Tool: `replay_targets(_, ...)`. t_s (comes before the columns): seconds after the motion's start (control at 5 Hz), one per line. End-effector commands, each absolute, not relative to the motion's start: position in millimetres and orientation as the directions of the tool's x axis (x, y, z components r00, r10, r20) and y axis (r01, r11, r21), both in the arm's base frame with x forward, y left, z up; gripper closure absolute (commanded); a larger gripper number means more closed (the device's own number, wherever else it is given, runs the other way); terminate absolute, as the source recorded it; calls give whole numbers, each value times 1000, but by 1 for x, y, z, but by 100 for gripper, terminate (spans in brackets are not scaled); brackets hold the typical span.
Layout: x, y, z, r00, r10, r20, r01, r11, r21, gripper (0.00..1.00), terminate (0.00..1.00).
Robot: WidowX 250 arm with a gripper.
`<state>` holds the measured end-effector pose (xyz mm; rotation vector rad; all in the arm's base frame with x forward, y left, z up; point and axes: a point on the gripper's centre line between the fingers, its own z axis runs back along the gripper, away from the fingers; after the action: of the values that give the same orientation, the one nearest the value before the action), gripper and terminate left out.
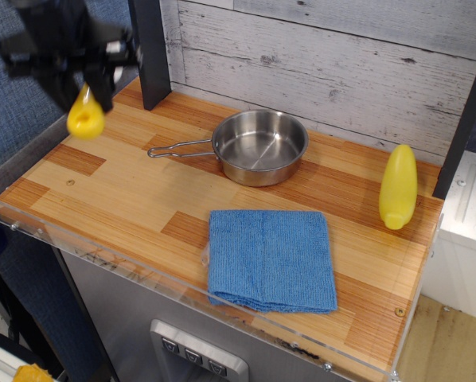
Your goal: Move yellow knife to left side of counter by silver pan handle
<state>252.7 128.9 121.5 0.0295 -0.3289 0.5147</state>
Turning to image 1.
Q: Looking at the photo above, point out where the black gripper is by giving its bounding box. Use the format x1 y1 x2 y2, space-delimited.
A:
0 1 138 113

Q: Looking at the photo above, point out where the white knife yellow handle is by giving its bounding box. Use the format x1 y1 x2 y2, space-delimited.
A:
67 83 105 140

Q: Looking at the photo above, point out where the stainless steel pot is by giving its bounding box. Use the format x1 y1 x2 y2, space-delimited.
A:
147 109 309 187

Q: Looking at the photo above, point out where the blue folded cloth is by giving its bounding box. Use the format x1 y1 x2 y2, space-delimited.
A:
208 210 337 314

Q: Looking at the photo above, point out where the clear acrylic edge guard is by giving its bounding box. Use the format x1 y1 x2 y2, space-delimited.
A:
0 185 443 381

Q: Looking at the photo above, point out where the silver button panel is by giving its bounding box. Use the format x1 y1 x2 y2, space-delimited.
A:
150 319 249 381

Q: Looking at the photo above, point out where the yellow black object bottom left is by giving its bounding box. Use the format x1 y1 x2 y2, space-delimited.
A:
0 334 43 381

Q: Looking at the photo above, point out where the yellow plastic banana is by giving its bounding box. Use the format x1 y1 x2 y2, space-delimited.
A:
379 145 418 230

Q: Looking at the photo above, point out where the white appliance at right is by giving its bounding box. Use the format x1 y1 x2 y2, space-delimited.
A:
421 151 476 318

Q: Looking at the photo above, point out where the black left post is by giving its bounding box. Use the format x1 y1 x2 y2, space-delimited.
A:
128 0 171 111

